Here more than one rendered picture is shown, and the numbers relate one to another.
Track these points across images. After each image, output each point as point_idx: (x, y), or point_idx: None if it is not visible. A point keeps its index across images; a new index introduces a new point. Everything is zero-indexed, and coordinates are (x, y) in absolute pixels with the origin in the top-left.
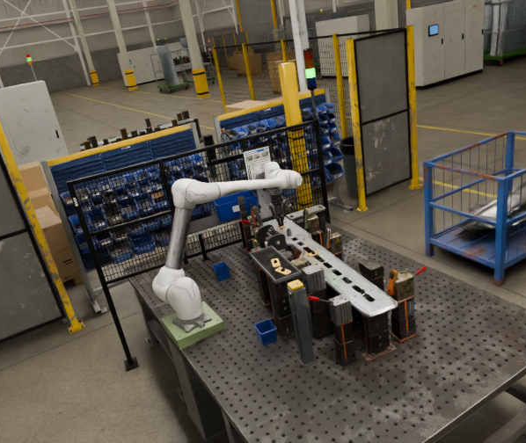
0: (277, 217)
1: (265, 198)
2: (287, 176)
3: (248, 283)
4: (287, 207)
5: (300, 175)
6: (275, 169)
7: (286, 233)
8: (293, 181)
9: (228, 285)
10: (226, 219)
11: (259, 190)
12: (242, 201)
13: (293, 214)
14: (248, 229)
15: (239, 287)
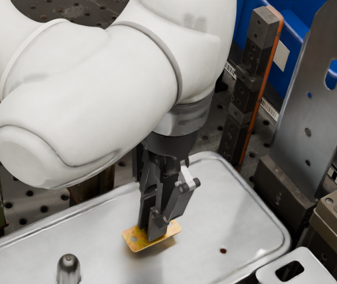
0: (140, 192)
1: (313, 114)
2: (18, 70)
3: (31, 216)
4: None
5: (52, 149)
6: (150, 4)
7: (91, 262)
8: None
9: None
10: (234, 38)
11: (313, 65)
12: (257, 34)
13: (316, 278)
14: (233, 133)
15: (8, 194)
